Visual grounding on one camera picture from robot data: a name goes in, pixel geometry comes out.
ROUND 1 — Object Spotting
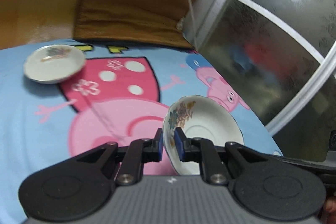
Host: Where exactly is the frosted glass sliding door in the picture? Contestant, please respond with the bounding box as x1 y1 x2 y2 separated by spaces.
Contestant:
183 0 335 161

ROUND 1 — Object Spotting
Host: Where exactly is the floral scalloped saucer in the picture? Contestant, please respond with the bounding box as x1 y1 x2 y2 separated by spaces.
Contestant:
162 95 244 175

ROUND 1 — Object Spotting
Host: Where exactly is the blue Peppa Pig tablecloth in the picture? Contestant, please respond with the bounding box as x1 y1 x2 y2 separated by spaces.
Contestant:
1 40 281 223

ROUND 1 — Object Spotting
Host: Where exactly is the small white floral dish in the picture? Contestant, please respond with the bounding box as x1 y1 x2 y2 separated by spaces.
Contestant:
23 44 86 84

